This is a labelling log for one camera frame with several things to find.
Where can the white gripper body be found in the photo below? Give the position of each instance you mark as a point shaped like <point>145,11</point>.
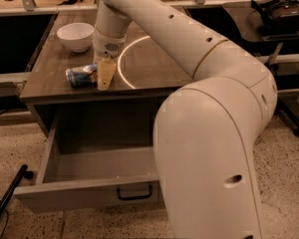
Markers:
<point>107,46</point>

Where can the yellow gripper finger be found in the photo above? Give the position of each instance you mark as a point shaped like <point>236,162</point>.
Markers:
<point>106,71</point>

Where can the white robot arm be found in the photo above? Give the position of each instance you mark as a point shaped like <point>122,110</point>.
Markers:
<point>204,133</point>

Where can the wooden cabinet with top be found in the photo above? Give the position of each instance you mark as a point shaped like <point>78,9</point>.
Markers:
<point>143,68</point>

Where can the open grey top drawer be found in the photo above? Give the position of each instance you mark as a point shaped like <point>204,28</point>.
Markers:
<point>86,162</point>

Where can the white ceramic bowl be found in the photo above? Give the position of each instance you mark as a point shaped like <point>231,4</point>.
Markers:
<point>78,37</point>

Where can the black metal floor bar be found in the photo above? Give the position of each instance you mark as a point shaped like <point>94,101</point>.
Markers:
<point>23,172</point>

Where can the dark side table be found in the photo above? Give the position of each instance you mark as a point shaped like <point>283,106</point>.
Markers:
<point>254,37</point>

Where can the black VR headset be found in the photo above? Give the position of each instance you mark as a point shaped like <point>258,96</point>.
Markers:
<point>279,16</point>

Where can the black drawer handle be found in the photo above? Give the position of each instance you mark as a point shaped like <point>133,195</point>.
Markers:
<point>140,193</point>

